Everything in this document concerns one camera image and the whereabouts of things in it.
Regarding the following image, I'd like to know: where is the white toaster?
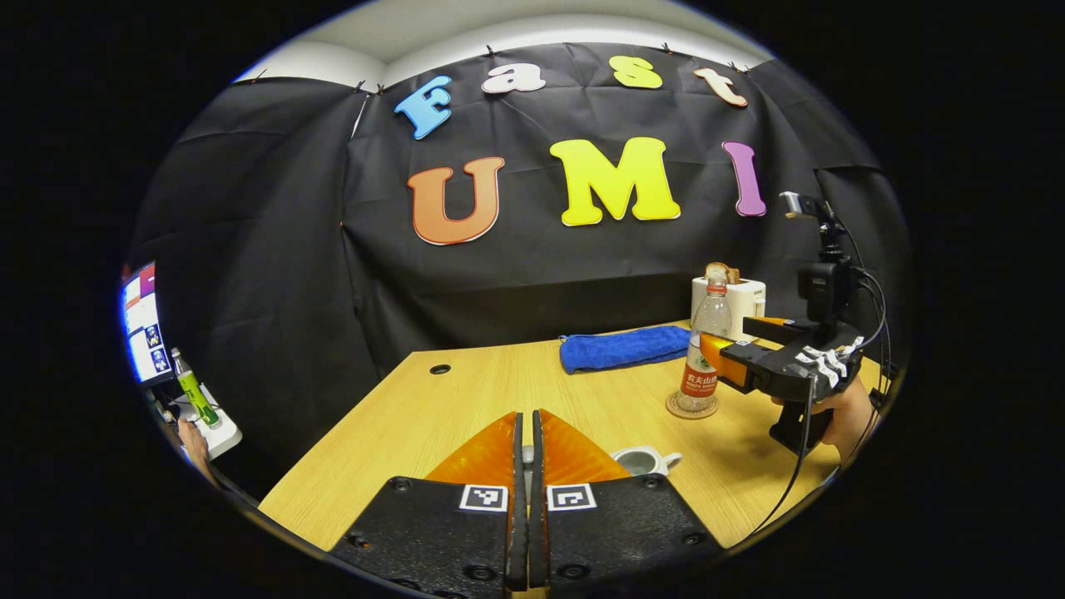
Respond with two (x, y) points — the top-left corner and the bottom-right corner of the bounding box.
(691, 277), (767, 342)

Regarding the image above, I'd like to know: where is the round wooden coaster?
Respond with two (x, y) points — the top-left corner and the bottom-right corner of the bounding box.
(665, 391), (720, 420)

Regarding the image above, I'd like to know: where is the clear plastic water bottle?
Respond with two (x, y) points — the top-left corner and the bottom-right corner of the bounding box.
(676, 279), (733, 413)

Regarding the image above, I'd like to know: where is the computer monitor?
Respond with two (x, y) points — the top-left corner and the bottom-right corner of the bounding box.
(121, 260), (176, 388)

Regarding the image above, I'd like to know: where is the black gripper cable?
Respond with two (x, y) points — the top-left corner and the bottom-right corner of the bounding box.
(747, 373), (818, 540)
(849, 266), (898, 385)

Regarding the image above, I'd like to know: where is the blue towel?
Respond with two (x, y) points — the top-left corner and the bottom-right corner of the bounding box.
(559, 325), (693, 374)

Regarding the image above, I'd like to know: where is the white flowered teacup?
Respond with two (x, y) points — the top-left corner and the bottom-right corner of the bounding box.
(610, 446), (683, 478)

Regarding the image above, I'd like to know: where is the white side table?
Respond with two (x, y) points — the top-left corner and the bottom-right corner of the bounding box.
(162, 383), (244, 461)

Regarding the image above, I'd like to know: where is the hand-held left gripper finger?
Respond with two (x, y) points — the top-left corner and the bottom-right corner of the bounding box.
(529, 408), (725, 596)
(329, 410), (528, 599)

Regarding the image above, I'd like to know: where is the green drink bottle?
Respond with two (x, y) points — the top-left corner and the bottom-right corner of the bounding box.
(171, 347), (222, 429)

